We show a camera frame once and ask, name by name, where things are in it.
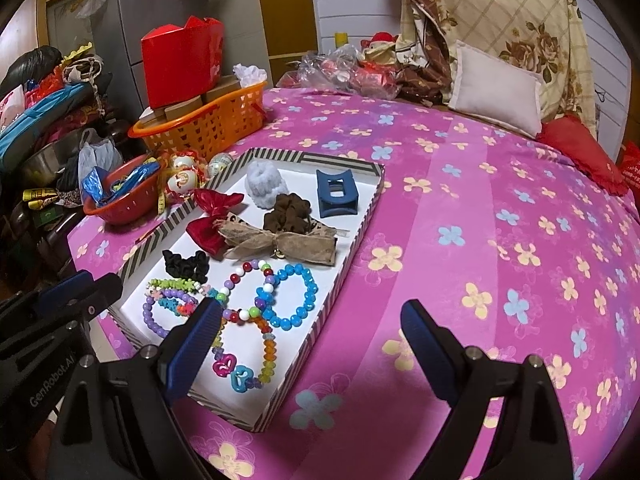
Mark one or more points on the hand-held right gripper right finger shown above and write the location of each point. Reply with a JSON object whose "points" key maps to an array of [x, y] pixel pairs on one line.
{"points": [[425, 345]]}

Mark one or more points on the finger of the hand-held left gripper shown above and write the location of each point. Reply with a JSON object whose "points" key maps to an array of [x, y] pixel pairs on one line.
{"points": [[102, 292], [65, 286]]}

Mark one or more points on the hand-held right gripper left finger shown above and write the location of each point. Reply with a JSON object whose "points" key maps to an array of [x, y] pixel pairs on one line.
{"points": [[192, 350]]}

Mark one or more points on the burlap bow hair clip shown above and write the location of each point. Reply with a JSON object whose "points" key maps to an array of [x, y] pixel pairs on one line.
{"points": [[305, 250]]}

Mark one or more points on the striped-edge white tray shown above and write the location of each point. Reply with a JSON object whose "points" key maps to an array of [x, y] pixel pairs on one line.
{"points": [[295, 180]]}

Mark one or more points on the person's left forearm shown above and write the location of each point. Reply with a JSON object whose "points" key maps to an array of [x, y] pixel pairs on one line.
{"points": [[36, 452]]}

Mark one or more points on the black scrunchie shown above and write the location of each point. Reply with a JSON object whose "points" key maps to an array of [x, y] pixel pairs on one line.
{"points": [[185, 267]]}

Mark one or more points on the red plastic colander bowl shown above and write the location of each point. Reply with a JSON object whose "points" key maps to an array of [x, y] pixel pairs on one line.
{"points": [[125, 210]]}

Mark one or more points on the yellow snack packet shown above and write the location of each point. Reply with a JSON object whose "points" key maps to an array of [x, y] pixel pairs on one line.
{"points": [[40, 197]]}

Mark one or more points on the pink floral blanket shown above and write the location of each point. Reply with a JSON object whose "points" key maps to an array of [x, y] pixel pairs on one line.
{"points": [[475, 260]]}

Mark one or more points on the blue foil packet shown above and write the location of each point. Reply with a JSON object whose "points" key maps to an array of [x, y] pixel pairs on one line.
{"points": [[100, 185]]}

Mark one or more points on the yellow measuring tape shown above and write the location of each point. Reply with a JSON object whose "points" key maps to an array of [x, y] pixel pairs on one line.
{"points": [[162, 200]]}

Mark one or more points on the red bow hair clip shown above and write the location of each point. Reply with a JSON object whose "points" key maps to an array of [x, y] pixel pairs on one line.
{"points": [[210, 232]]}

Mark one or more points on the steel bowl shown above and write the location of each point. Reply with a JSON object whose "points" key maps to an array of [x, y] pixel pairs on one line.
{"points": [[50, 155]]}

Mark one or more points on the grey plastic bag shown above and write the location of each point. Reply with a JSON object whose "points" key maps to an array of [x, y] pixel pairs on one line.
{"points": [[100, 152]]}

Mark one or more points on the brown scrunchie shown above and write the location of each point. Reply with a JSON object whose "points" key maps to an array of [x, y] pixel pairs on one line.
{"points": [[287, 212]]}

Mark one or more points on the blue hair claw clip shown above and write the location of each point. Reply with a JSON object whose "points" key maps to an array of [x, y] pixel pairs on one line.
{"points": [[325, 205]]}

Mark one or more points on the blue pouch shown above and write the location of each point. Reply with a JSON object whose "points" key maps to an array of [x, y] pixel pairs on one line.
{"points": [[45, 115]]}

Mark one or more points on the light blue fluffy scrunchie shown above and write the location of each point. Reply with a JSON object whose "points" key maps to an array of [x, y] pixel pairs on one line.
{"points": [[265, 185]]}

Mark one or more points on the brown cardboard box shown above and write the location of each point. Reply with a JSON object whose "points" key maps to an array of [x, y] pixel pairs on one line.
{"points": [[220, 91], [151, 115], [184, 108]]}

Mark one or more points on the orange plastic basket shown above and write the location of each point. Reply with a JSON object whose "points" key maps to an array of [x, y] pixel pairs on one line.
{"points": [[210, 125]]}

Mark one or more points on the black leather bag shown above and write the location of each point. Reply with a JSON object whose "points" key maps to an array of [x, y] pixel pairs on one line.
{"points": [[27, 67]]}

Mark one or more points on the patterned cloth bag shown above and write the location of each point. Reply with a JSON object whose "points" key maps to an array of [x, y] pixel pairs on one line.
{"points": [[82, 65]]}

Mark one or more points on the red gift bag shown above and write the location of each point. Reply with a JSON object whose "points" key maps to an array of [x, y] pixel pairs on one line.
{"points": [[180, 65]]}

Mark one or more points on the red cushion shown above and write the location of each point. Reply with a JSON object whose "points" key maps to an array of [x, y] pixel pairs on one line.
{"points": [[580, 152]]}

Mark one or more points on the white crumpled plastic bag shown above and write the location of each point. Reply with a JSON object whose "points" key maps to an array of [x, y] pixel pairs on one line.
{"points": [[250, 75]]}

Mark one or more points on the white pillow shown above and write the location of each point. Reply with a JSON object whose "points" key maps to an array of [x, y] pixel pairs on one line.
{"points": [[495, 90]]}

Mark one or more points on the clear plastic bag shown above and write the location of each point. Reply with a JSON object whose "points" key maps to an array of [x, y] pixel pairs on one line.
{"points": [[340, 77]]}

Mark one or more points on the red santa doll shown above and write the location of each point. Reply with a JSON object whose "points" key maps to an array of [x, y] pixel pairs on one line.
{"points": [[380, 47]]}

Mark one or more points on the yellow wooden door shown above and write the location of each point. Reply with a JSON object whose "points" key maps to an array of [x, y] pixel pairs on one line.
{"points": [[287, 0]]}

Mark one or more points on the beige floral quilt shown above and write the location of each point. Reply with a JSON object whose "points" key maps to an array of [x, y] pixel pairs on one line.
{"points": [[500, 5]]}

